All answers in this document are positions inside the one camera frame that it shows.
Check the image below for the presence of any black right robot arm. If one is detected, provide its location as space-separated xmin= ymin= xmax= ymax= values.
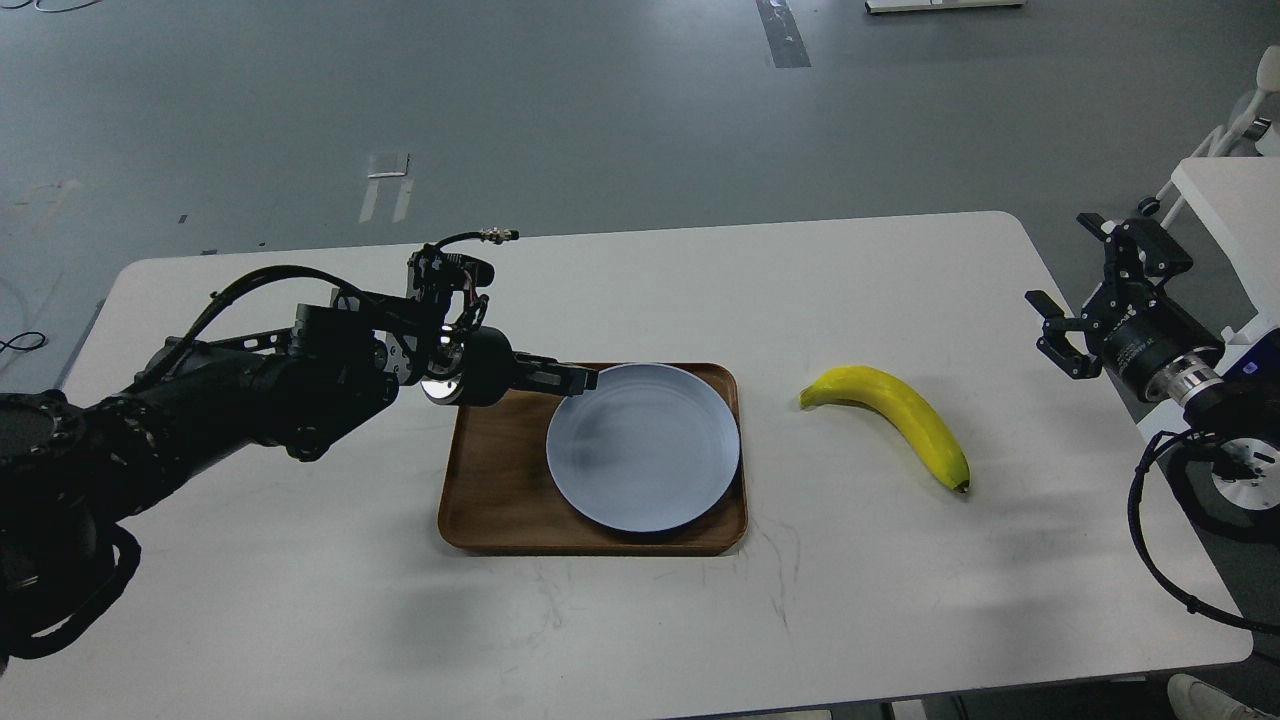
xmin=1025 ymin=213 xmax=1277 ymax=635

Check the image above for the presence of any blue round plate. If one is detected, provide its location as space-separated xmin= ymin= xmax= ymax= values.
xmin=545 ymin=363 xmax=741 ymax=534

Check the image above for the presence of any white side table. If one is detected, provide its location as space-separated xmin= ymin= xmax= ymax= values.
xmin=1171 ymin=158 xmax=1279 ymax=331

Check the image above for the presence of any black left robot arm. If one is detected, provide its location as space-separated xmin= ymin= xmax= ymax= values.
xmin=1 ymin=228 xmax=598 ymax=660

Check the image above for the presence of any white shoe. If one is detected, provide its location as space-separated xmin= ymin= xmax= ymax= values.
xmin=1166 ymin=673 xmax=1277 ymax=719

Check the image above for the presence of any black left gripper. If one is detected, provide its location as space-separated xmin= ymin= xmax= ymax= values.
xmin=420 ymin=327 xmax=600 ymax=407

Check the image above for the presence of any yellow banana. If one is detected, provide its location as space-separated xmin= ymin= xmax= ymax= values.
xmin=797 ymin=365 xmax=972 ymax=495

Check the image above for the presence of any white rolling cart frame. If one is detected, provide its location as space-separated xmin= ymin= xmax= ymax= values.
xmin=1135 ymin=44 xmax=1279 ymax=228

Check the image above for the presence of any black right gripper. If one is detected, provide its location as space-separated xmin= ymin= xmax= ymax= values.
xmin=1024 ymin=213 xmax=1225 ymax=404

